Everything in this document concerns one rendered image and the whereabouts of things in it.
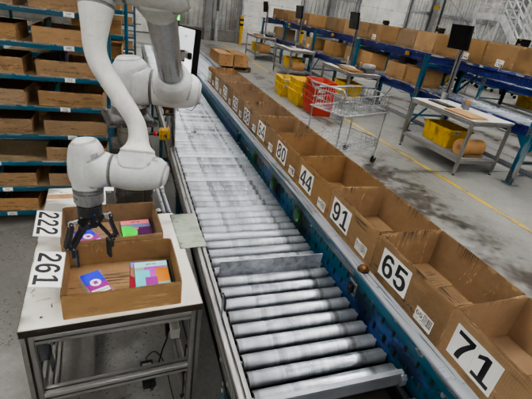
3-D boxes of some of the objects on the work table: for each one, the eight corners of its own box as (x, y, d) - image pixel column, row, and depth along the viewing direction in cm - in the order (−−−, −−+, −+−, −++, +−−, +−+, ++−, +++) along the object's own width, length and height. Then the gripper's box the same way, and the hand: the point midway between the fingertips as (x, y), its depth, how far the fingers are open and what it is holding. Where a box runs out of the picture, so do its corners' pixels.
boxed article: (99, 277, 143) (98, 269, 142) (113, 297, 135) (113, 289, 134) (79, 283, 139) (78, 276, 137) (93, 305, 131) (93, 297, 129)
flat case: (136, 298, 134) (136, 295, 134) (133, 265, 150) (133, 262, 149) (175, 293, 139) (176, 290, 139) (169, 262, 155) (169, 259, 154)
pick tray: (68, 267, 147) (66, 245, 142) (170, 257, 161) (171, 237, 156) (62, 321, 124) (58, 297, 119) (181, 303, 138) (183, 281, 133)
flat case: (123, 247, 159) (123, 244, 159) (119, 224, 175) (119, 221, 174) (157, 243, 165) (157, 241, 164) (150, 221, 180) (150, 218, 179)
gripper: (119, 190, 131) (121, 245, 141) (46, 205, 116) (54, 265, 126) (129, 199, 126) (131, 255, 136) (54, 216, 111) (62, 277, 121)
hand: (93, 255), depth 130 cm, fingers open, 10 cm apart
